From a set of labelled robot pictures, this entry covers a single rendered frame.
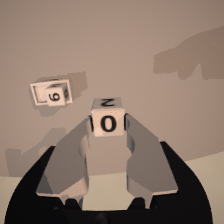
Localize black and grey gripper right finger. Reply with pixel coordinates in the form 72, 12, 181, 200
124, 113, 213, 224

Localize beige rectangular tray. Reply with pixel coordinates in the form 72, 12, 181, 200
30, 78, 75, 105

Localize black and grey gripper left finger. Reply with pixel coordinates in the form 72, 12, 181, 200
4, 115, 94, 224

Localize beige number cube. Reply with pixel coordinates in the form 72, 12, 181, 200
91, 97, 125, 137
45, 83, 70, 106

